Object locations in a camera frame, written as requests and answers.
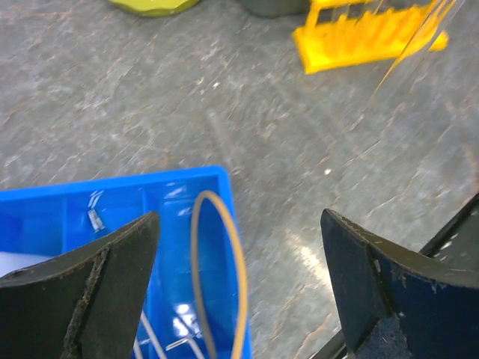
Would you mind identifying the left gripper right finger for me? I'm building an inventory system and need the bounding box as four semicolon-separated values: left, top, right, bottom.
320;208;479;359

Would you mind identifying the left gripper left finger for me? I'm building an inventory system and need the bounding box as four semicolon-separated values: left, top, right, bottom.
1;212;160;358

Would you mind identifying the tan rubber tube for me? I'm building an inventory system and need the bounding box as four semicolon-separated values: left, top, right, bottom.
190;190;248;358

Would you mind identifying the glass test tube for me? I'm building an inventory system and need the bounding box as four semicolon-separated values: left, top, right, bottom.
368;1;464;107

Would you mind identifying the blue plastic compartment bin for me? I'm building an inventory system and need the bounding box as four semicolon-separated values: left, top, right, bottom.
1;166;252;358

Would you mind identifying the yellow test tube rack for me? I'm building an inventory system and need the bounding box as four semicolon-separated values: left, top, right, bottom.
293;1;448;74

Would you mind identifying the green dotted plate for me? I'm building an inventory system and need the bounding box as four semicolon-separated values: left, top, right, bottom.
110;0;199;17

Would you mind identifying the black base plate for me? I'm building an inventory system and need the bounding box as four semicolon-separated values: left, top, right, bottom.
310;190;479;359

